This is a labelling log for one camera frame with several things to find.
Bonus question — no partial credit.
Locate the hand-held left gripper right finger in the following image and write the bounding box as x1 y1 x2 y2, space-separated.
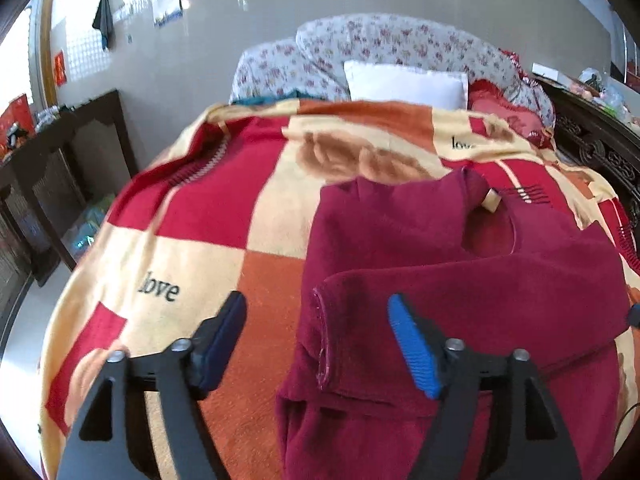
387 294 584 480

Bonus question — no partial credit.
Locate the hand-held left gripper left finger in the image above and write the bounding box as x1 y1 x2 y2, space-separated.
59 290 248 480

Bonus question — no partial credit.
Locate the maroon fleece sweater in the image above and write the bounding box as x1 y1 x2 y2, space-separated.
276 166 632 480

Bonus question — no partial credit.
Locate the red checkered printed blanket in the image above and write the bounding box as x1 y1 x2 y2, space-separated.
38 98 640 480

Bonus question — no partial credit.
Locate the carved dark wooden headboard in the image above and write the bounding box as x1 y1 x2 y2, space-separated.
535 72 640 221

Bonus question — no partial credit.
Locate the dark wooden cabinet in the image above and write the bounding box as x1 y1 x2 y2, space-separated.
0 89 139 341

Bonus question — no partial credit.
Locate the red floral pillow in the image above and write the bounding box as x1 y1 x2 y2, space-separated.
468 79 555 151

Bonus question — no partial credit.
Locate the teal cloth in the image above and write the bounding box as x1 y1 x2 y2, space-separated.
233 89 321 107

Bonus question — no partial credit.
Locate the white pillow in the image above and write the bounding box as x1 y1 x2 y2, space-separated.
343 60 470 110

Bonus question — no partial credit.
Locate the red gift box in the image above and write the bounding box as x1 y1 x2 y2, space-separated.
0 93 37 163

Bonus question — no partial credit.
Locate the floral quilt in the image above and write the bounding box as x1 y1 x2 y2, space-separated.
229 13 557 131

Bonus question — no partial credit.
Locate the dark hanging cloth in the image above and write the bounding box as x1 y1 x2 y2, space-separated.
91 0 116 51

